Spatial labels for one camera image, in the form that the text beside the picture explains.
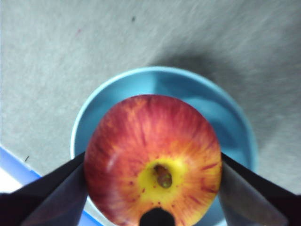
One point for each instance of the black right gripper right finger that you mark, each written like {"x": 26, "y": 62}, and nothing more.
{"x": 258, "y": 202}

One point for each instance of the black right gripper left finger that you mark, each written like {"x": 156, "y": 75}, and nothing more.
{"x": 42, "y": 202}

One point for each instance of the red yellow apple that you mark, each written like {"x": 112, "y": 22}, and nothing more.
{"x": 152, "y": 141}

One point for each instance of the blue ribbed bowl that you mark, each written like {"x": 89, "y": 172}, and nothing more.
{"x": 178, "y": 82}

